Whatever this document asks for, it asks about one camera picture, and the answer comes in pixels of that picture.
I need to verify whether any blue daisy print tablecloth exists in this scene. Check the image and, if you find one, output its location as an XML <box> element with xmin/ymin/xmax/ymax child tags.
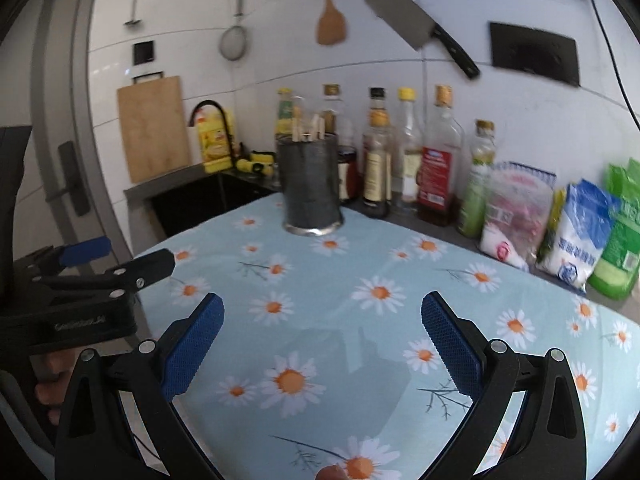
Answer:
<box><xmin>132</xmin><ymin>192</ymin><xmax>640</xmax><ymax>480</ymax></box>

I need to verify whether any clear bottle yellow cap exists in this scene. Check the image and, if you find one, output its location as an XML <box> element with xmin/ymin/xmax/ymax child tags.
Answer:
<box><xmin>394</xmin><ymin>87</ymin><xmax>424</xmax><ymax>212</ymax></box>

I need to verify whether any metal mesh strainer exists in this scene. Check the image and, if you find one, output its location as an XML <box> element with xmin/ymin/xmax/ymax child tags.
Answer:
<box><xmin>218</xmin><ymin>0</ymin><xmax>250</xmax><ymax>63</ymax></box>

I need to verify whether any black wall switch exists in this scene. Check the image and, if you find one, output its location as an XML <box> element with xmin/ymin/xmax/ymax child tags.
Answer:
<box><xmin>132</xmin><ymin>39</ymin><xmax>157</xmax><ymax>66</ymax></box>

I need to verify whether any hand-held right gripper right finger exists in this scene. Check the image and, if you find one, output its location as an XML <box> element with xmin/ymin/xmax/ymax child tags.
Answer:
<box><xmin>421</xmin><ymin>291</ymin><xmax>588</xmax><ymax>480</ymax></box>

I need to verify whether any wooden cutting board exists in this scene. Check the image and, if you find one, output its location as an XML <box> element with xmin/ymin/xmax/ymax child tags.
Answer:
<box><xmin>116</xmin><ymin>72</ymin><xmax>192</xmax><ymax>185</ymax></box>

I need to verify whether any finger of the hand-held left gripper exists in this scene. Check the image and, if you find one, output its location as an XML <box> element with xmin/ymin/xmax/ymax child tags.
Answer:
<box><xmin>14</xmin><ymin>236</ymin><xmax>112</xmax><ymax>282</ymax></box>
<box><xmin>34</xmin><ymin>248</ymin><xmax>176</xmax><ymax>307</ymax></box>

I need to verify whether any green yellow label sauce bottle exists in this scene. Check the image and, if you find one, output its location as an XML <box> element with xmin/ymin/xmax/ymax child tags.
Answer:
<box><xmin>276</xmin><ymin>88</ymin><xmax>296</xmax><ymax>137</ymax></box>

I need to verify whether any yellow dish soap bottle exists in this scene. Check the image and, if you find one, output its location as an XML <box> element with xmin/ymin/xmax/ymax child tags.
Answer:
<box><xmin>196</xmin><ymin>108</ymin><xmax>236</xmax><ymax>175</ymax></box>

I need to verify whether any clear seasoning bag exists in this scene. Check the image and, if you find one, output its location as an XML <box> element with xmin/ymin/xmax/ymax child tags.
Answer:
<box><xmin>478</xmin><ymin>161</ymin><xmax>557</xmax><ymax>271</ymax></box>

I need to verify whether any green label oil bottle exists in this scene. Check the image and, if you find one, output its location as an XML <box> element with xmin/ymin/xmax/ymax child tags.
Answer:
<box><xmin>456</xmin><ymin>119</ymin><xmax>499</xmax><ymax>239</ymax></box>

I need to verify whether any dark metal utensil holder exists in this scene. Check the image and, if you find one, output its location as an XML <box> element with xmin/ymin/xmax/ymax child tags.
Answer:
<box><xmin>274</xmin><ymin>132</ymin><xmax>345</xmax><ymax>238</ymax></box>

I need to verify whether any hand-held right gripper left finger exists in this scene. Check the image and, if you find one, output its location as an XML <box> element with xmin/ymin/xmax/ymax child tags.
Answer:
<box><xmin>54</xmin><ymin>292</ymin><xmax>226</xmax><ymax>480</ymax></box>

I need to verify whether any dark sauce bottle gold cap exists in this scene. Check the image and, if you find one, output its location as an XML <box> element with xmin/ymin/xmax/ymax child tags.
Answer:
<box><xmin>362</xmin><ymin>110</ymin><xmax>394</xmax><ymax>219</ymax></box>

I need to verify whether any blue white salt bag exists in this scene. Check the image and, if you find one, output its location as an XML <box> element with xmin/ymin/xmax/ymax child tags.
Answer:
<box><xmin>537</xmin><ymin>178</ymin><xmax>621</xmax><ymax>294</ymax></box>

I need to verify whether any black cable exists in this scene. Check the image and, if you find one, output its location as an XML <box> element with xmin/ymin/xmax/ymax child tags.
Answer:
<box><xmin>570</xmin><ymin>0</ymin><xmax>640</xmax><ymax>132</ymax></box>

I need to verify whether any red label bottle gold cap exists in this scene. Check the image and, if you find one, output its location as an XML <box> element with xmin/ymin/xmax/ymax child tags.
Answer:
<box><xmin>417</xmin><ymin>84</ymin><xmax>466</xmax><ymax>227</ymax></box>

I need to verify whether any yellow cleaning cloth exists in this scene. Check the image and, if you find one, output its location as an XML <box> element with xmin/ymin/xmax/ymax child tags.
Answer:
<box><xmin>235</xmin><ymin>148</ymin><xmax>275</xmax><ymax>177</ymax></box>

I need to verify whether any black wall socket panel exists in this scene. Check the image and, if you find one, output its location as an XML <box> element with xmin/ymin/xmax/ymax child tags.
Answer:
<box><xmin>488</xmin><ymin>21</ymin><xmax>581</xmax><ymax>88</ymax></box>

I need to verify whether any green sugar bag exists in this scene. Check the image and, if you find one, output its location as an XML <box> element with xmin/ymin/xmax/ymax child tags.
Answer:
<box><xmin>587</xmin><ymin>157</ymin><xmax>640</xmax><ymax>301</ymax></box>

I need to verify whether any steel cleaver with black handle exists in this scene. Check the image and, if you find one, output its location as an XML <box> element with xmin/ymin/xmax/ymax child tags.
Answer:
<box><xmin>363</xmin><ymin>0</ymin><xmax>481</xmax><ymax>80</ymax></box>

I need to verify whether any wooden spatula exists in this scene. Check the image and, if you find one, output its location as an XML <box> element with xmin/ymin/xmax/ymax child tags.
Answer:
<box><xmin>314</xmin><ymin>0</ymin><xmax>349</xmax><ymax>47</ymax></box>

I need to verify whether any grey door handle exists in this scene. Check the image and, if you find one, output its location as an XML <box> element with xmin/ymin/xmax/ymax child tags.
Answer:
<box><xmin>43</xmin><ymin>140</ymin><xmax>91</xmax><ymax>218</ymax></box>

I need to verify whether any person's left hand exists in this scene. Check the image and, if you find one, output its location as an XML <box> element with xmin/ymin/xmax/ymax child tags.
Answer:
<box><xmin>32</xmin><ymin>352</ymin><xmax>77</xmax><ymax>429</ymax></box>

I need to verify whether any bunch of wooden chopsticks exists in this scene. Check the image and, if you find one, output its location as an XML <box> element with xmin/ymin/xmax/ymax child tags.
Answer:
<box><xmin>291</xmin><ymin>113</ymin><xmax>327</xmax><ymax>144</ymax></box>

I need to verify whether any black sink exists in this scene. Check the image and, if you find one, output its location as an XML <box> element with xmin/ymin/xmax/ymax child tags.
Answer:
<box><xmin>150</xmin><ymin>169</ymin><xmax>282</xmax><ymax>241</ymax></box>

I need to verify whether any yellow packet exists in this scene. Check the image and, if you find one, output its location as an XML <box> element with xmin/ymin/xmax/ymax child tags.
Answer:
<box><xmin>537</xmin><ymin>187</ymin><xmax>568</xmax><ymax>261</ymax></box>

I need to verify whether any black faucet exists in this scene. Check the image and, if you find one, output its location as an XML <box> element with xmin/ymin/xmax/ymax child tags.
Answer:
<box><xmin>188</xmin><ymin>99</ymin><xmax>239</xmax><ymax>172</ymax></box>

